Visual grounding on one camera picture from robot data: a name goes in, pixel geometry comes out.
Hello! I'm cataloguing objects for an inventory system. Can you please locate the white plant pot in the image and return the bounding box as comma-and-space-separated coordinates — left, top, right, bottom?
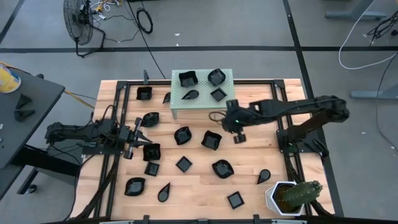
265, 181, 307, 217

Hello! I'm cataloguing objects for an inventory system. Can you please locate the green cactus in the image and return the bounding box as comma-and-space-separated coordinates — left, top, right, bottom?
280, 180, 323, 208

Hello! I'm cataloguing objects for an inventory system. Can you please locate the black square plate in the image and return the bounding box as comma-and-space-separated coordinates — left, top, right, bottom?
210, 87, 228, 103
226, 190, 245, 210
175, 155, 193, 174
144, 161, 160, 177

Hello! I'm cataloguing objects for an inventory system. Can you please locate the white and yellow tub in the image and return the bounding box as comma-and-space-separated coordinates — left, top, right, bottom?
0, 64, 22, 94

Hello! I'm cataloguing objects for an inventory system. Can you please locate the black aluminium frame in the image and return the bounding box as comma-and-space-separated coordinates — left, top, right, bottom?
70, 79, 345, 224

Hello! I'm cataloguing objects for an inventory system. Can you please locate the power strip with cables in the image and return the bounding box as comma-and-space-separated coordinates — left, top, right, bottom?
90, 0, 122, 21

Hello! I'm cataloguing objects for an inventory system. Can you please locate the grey desk foot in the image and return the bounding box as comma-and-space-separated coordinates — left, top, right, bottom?
325, 0, 388, 22
350, 82, 398, 100

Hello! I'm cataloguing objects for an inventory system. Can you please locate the white floor cable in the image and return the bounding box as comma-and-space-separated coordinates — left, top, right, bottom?
338, 0, 398, 70

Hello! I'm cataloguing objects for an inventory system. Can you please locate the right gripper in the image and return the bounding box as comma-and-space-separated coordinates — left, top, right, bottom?
221, 100, 254, 144

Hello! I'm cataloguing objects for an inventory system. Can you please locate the black wavy round bowl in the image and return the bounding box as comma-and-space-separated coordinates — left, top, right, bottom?
174, 126, 193, 146
124, 177, 146, 197
211, 159, 235, 180
142, 111, 160, 128

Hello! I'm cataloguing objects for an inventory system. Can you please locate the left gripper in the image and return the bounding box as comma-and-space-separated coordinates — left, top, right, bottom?
119, 117, 154, 160

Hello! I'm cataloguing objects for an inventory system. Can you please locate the long black floor cable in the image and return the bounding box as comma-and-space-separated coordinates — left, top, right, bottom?
126, 0, 167, 79

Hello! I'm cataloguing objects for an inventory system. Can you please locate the black cable bundle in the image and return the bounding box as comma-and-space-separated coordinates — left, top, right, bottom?
366, 9, 398, 46

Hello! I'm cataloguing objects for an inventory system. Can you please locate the black triangular bracket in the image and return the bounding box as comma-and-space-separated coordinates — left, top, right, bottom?
15, 93, 33, 110
13, 109, 36, 123

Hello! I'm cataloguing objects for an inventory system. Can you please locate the black floor fan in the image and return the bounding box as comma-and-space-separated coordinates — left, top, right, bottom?
63, 0, 107, 59

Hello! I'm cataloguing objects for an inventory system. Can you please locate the yellow cable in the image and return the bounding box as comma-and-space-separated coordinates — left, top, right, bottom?
63, 89, 95, 110

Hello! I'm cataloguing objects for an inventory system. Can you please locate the black side table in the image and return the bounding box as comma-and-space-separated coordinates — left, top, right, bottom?
0, 67, 82, 202

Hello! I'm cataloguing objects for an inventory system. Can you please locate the coiled black cable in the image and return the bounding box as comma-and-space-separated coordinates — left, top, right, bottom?
136, 7, 154, 35

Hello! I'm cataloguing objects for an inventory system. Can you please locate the green perforated metal shelf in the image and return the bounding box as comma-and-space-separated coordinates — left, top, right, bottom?
170, 68, 236, 121

